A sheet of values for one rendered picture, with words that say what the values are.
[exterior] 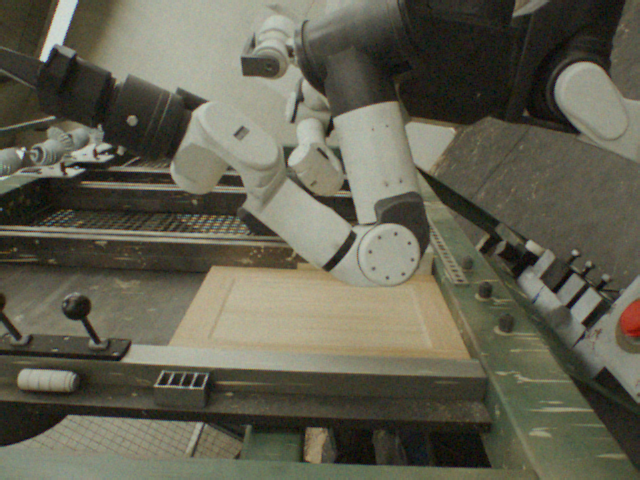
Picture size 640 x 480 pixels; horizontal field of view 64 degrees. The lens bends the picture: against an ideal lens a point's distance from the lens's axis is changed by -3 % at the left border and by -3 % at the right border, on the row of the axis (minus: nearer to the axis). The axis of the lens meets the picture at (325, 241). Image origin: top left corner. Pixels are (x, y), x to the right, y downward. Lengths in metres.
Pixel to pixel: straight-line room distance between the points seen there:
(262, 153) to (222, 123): 0.06
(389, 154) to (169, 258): 0.67
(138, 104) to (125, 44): 6.24
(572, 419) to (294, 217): 0.43
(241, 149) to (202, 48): 5.93
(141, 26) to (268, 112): 1.75
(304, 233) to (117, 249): 0.66
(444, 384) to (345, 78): 0.45
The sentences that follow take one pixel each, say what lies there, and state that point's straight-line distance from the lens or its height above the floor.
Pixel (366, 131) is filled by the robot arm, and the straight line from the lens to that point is 0.67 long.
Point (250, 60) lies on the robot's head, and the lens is 0.91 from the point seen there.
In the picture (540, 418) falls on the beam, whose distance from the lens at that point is 0.74.
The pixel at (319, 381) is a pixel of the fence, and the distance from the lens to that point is 0.78.
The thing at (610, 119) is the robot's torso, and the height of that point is 0.89.
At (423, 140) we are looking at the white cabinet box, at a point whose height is 0.21.
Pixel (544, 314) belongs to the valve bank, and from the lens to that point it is 1.07.
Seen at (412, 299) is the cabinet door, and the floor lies 0.94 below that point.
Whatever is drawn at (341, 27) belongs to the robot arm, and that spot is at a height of 1.33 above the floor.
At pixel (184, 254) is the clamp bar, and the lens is 1.19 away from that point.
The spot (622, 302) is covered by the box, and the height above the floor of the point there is 0.93.
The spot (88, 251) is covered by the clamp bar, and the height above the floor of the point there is 1.56.
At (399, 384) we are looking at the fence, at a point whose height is 1.00.
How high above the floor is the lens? 1.32
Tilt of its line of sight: 10 degrees down
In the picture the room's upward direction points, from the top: 59 degrees counter-clockwise
